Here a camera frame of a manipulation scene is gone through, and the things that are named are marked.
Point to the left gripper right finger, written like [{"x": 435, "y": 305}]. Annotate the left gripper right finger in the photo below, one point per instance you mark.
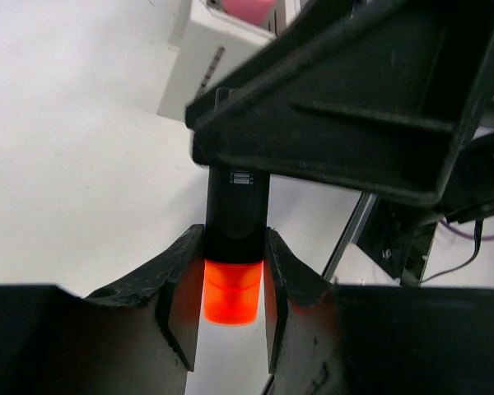
[{"x": 325, "y": 338}]

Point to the white compartment organizer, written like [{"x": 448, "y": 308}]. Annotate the white compartment organizer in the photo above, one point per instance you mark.
[{"x": 209, "y": 44}]

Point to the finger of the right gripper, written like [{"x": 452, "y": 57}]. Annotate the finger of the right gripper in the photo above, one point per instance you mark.
[{"x": 380, "y": 98}]

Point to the pink-capped pen tube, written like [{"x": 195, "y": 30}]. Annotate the pink-capped pen tube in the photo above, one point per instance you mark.
[{"x": 255, "y": 12}]

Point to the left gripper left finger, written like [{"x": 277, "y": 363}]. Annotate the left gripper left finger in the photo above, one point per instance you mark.
[{"x": 136, "y": 335}]

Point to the orange highlighter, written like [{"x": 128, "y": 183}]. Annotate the orange highlighter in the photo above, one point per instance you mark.
[{"x": 236, "y": 220}]

